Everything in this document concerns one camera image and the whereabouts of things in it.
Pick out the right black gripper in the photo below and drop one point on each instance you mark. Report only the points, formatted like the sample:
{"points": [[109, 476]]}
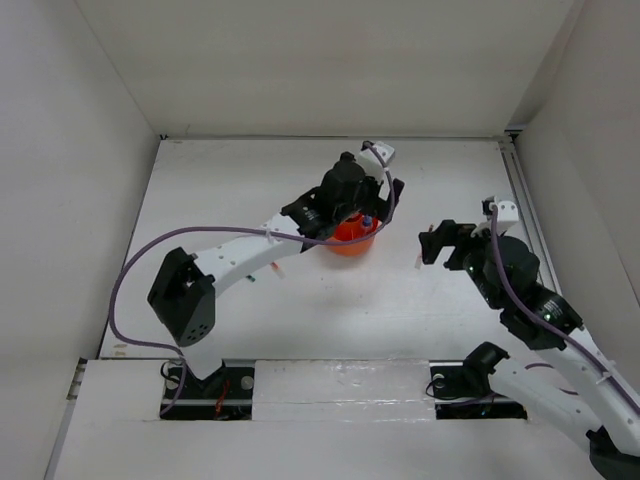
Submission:
{"points": [[449, 233]]}

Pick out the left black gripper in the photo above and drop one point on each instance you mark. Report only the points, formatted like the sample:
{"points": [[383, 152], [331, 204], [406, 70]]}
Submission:
{"points": [[376, 206]]}

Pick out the orange capped red pen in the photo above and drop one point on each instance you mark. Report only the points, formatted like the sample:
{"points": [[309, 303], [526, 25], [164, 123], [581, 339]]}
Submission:
{"points": [[278, 270]]}

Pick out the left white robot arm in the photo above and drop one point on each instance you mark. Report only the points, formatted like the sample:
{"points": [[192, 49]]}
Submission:
{"points": [[185, 290]]}

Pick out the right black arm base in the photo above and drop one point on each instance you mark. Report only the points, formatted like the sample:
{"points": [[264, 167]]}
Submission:
{"points": [[460, 388]]}

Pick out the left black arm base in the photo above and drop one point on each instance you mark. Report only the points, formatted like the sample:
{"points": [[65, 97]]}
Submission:
{"points": [[226, 395]]}

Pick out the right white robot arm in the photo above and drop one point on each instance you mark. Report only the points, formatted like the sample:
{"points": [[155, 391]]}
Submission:
{"points": [[601, 417]]}

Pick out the orange round divided container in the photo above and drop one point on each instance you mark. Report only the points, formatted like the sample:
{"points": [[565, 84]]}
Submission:
{"points": [[351, 240]]}

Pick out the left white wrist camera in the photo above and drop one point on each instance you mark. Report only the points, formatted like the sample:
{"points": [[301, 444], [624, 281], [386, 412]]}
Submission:
{"points": [[374, 158]]}

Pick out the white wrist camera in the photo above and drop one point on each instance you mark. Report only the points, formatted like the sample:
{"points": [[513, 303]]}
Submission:
{"points": [[374, 158], [500, 216]]}

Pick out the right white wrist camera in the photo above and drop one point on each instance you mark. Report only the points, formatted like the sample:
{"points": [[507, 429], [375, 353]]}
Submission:
{"points": [[500, 216]]}

